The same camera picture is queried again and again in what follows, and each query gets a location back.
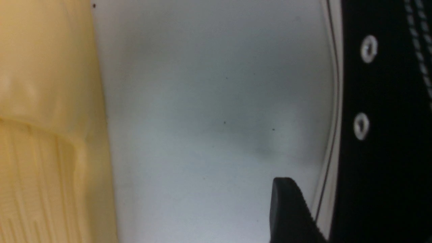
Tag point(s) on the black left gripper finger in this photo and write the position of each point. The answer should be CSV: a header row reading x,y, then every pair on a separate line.
x,y
290,220

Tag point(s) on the black canvas sneaker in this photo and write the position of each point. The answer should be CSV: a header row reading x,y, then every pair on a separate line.
x,y
375,186

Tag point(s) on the yellow slipper inner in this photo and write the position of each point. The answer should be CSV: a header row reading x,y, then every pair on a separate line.
x,y
56,177

